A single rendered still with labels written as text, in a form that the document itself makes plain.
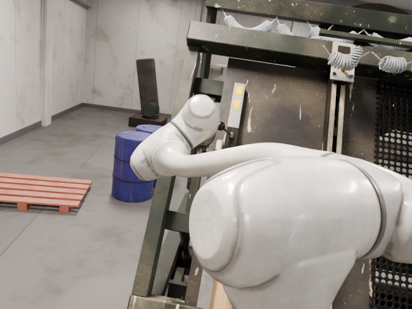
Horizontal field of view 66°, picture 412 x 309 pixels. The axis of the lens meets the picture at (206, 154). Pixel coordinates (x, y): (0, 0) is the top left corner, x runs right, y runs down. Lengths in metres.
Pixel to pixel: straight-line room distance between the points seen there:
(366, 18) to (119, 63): 8.88
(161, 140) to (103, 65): 9.70
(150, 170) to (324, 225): 0.59
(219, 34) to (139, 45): 8.84
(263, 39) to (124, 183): 2.89
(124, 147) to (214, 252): 3.61
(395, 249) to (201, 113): 0.55
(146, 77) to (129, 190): 5.24
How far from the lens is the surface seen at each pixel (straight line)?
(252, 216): 0.30
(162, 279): 1.59
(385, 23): 2.17
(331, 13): 2.09
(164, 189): 1.31
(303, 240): 0.32
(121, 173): 4.00
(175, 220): 1.38
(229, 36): 1.53
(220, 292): 1.32
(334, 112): 1.47
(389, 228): 0.43
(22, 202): 3.92
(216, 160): 0.68
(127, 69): 10.38
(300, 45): 1.56
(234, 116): 1.41
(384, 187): 0.43
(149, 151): 0.83
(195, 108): 0.83
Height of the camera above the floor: 1.76
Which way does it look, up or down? 15 degrees down
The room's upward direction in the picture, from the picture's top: 9 degrees clockwise
